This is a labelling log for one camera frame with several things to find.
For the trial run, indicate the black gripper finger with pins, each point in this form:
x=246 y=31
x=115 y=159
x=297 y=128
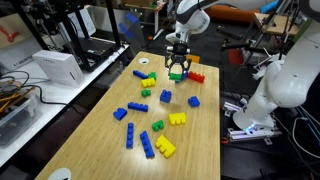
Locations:
x=185 y=65
x=168 y=64

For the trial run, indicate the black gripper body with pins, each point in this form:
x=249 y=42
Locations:
x=177 y=52

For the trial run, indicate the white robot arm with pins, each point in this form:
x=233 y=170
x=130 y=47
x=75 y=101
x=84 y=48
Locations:
x=285 y=83

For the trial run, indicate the blue block bottom edge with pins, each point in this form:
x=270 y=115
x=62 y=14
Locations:
x=184 y=76

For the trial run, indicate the red block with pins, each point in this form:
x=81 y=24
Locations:
x=196 y=77

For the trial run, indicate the yellow block right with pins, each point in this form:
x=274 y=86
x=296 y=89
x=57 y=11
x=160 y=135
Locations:
x=150 y=82

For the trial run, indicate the yellow block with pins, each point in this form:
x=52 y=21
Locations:
x=165 y=146
x=150 y=82
x=177 y=118

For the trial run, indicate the blue long block right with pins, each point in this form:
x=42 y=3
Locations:
x=140 y=74

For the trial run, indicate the large blue block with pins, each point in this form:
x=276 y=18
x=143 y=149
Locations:
x=165 y=96

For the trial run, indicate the small green block right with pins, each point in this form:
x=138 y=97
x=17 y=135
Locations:
x=146 y=92

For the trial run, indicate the small green block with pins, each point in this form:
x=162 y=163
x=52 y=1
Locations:
x=158 y=125
x=146 y=92

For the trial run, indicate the blue block front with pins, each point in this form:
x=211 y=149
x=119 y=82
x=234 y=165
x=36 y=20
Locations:
x=193 y=101

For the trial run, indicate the blue block with studs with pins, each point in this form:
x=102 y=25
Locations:
x=138 y=107

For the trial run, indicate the yellow block near centre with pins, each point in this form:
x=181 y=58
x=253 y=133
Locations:
x=177 y=118

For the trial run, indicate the small green block far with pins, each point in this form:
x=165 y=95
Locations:
x=158 y=125

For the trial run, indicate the small blue block far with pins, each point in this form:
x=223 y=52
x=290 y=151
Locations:
x=120 y=113

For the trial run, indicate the blue flat long block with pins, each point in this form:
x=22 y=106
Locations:
x=130 y=136

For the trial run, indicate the yellow block far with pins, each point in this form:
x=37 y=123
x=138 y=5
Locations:
x=165 y=146

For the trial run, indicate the blue long block far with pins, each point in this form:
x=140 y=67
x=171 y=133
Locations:
x=147 y=147

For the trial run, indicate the white cardboard box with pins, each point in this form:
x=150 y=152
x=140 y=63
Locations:
x=60 y=67

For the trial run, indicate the clear plastic bin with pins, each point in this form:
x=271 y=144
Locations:
x=16 y=122

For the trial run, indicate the black 3D printer frame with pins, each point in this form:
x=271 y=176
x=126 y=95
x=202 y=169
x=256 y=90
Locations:
x=65 y=16

